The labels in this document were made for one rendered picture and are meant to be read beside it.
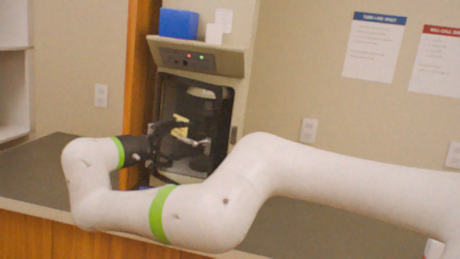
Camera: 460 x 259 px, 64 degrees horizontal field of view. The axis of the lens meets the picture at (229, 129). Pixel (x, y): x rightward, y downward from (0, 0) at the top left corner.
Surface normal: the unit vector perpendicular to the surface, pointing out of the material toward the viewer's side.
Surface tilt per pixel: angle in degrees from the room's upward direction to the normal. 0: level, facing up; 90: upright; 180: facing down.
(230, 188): 25
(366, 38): 90
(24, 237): 90
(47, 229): 90
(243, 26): 90
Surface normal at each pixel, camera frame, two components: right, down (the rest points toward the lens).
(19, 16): -0.20, 0.23
